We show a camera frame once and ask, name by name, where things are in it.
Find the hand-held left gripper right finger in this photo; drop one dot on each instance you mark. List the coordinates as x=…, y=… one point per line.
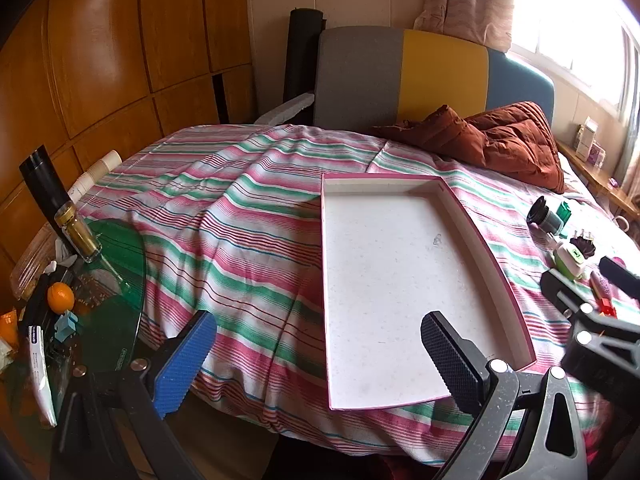
x=452, y=360

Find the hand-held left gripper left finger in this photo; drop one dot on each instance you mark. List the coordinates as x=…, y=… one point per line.
x=184, y=362

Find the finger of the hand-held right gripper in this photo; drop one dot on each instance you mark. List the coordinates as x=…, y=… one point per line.
x=567, y=292
x=617, y=270

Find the lavender oval perforated case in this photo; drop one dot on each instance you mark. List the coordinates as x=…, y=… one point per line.
x=601, y=285

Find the white green plastic gadget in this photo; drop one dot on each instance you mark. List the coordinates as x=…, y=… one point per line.
x=570, y=260

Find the red plastic block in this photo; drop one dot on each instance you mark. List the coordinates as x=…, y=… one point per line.
x=606, y=307

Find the black plug adapter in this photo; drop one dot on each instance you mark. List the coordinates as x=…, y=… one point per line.
x=584, y=246

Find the black monocular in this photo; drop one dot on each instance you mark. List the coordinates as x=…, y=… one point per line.
x=542, y=215

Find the white tray with pink rim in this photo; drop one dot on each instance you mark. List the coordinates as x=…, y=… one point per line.
x=390, y=270

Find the white mug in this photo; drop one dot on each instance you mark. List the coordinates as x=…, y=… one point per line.
x=621, y=223

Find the wooden side shelf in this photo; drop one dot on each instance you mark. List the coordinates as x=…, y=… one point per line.
x=600, y=185

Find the small purple item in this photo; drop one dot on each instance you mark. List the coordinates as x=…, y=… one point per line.
x=613, y=182

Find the purple box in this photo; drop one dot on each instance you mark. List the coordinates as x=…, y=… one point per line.
x=597, y=154

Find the light blue small object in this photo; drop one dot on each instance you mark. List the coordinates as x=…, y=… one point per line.
x=67, y=325

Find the green glass round table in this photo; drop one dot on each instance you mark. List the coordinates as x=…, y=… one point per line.
x=115, y=260

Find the white box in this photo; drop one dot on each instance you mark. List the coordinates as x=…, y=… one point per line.
x=586, y=137

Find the orange fruit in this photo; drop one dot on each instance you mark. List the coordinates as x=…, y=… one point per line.
x=60, y=297

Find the white tube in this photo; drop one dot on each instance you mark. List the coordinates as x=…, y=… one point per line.
x=40, y=380

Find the pink green striped blanket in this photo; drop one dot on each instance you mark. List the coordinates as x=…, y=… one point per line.
x=225, y=220

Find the rust brown quilted blanket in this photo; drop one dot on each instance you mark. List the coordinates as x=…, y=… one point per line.
x=515, y=145

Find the glass jar with gold lid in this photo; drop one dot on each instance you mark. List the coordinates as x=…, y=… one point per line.
x=80, y=235

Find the orange packet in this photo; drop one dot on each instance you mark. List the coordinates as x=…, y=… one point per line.
x=7, y=330

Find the stack of paper cups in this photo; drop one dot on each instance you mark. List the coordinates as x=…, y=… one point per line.
x=97, y=170

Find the black bottle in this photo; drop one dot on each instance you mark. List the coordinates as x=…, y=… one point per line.
x=42, y=180

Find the window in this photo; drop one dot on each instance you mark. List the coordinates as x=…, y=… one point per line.
x=565, y=25

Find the white foam piece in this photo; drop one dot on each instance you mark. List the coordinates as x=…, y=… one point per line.
x=290, y=108

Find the grey yellow blue headboard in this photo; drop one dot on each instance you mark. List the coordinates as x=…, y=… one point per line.
x=360, y=80

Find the beige patterned curtain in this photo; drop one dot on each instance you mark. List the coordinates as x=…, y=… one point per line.
x=465, y=5

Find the wooden wardrobe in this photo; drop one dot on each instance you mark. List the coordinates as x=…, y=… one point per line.
x=100, y=60

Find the black rolled mat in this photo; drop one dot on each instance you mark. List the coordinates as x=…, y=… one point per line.
x=302, y=55

